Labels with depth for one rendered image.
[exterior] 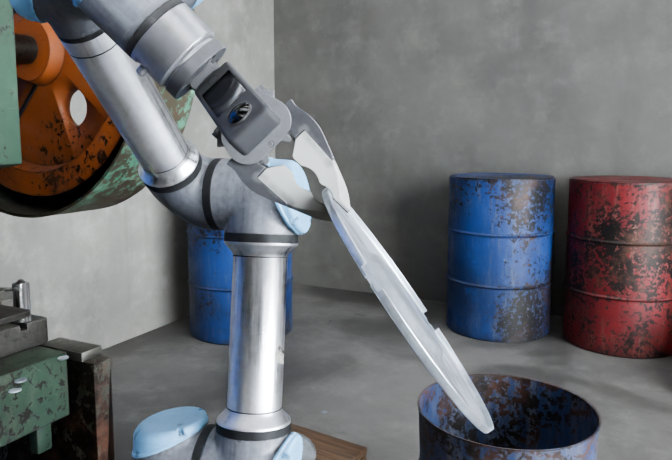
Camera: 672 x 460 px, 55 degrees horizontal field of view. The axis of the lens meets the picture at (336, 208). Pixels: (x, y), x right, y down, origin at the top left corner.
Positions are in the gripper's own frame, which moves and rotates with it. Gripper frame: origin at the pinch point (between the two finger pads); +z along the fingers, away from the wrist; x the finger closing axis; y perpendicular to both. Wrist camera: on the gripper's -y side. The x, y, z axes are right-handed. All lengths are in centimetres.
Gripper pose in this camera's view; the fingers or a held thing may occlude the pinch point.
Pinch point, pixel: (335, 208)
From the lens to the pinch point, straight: 64.5
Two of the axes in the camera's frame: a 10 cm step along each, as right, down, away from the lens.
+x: -7.1, 7.1, 0.2
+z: 7.0, 7.0, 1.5
